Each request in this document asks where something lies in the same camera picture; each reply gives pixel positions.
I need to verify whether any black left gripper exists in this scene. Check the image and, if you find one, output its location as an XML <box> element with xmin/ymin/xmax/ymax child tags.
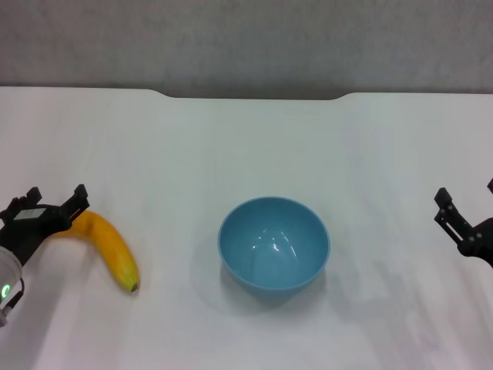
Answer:
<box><xmin>0</xmin><ymin>183</ymin><xmax>90</xmax><ymax>267</ymax></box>

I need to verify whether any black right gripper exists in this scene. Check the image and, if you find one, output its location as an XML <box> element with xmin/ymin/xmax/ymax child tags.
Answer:
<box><xmin>434</xmin><ymin>177</ymin><xmax>493</xmax><ymax>269</ymax></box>

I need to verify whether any yellow banana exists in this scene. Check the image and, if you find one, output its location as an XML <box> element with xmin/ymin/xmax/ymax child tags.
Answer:
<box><xmin>49</xmin><ymin>210</ymin><xmax>140</xmax><ymax>293</ymax></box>

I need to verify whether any light blue plastic bowl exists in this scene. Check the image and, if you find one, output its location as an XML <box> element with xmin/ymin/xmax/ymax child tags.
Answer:
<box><xmin>218</xmin><ymin>196</ymin><xmax>331</xmax><ymax>300</ymax></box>

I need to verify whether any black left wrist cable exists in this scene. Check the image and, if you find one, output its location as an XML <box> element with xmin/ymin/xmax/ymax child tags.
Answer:
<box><xmin>5</xmin><ymin>277</ymin><xmax>25</xmax><ymax>311</ymax></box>

